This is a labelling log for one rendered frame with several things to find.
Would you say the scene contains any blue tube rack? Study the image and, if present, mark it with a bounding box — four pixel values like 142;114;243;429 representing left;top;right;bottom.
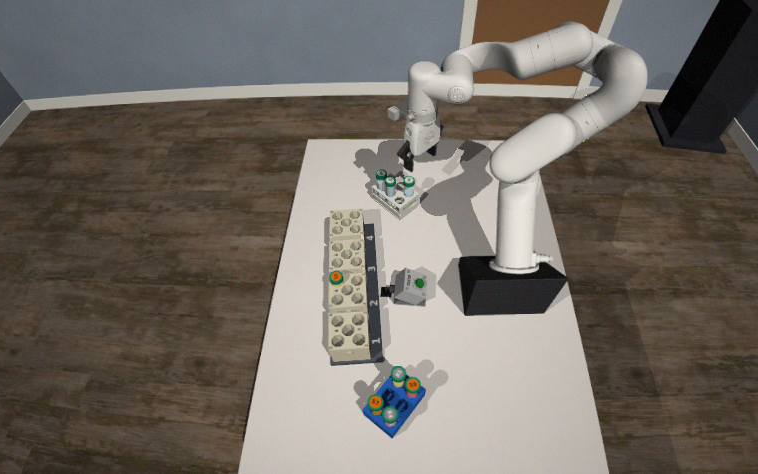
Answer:
362;375;425;438

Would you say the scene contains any conical tube with pink liquid and green cap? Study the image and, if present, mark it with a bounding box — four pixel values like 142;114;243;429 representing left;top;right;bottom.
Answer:
405;377;421;398

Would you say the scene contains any green tube cap with orange s7 dot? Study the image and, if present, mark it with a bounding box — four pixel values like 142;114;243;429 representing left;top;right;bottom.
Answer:
368;394;384;415

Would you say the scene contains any green-capped tube with grey dot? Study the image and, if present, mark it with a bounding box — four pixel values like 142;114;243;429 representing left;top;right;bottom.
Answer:
391;366;406;387

